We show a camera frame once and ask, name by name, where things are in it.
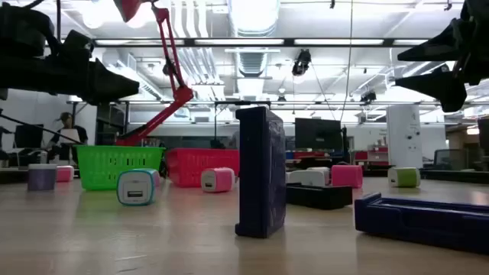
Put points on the white round column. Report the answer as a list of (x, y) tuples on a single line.
[(404, 130)]

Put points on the red storage shelf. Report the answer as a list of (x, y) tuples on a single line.
[(378, 156)]

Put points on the black rectangular case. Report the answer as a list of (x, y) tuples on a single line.
[(319, 196)]

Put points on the purple USB charger cube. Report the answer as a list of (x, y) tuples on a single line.
[(42, 179)]

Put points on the red desk lamp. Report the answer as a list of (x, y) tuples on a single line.
[(179, 93)]

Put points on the dark blue rectangular case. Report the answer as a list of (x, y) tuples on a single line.
[(420, 225)]

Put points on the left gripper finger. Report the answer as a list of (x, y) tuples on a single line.
[(111, 88), (78, 44)]

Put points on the grey office chair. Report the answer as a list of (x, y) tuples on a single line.
[(451, 158)]

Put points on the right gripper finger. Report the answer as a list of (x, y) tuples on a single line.
[(443, 89), (439, 47)]

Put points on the pink white USB charger cube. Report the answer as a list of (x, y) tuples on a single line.
[(223, 179)]

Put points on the small navy box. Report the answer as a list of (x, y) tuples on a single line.
[(260, 172)]

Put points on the red plastic basket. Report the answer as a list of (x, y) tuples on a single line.
[(187, 166)]

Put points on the green plastic basket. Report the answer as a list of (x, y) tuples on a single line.
[(99, 168)]

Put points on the person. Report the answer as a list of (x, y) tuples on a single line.
[(67, 119)]

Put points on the white USB charger block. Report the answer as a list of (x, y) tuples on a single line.
[(319, 168), (305, 178)]

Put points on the green USB charger cube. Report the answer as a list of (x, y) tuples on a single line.
[(407, 177)]

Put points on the black ceiling spotlight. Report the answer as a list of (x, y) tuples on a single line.
[(368, 96), (302, 61)]

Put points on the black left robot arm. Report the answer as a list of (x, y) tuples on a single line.
[(23, 30)]

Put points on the black computer monitor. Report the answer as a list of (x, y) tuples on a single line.
[(28, 135), (318, 133)]

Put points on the teal white USB charger cube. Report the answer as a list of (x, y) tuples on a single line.
[(135, 183)]

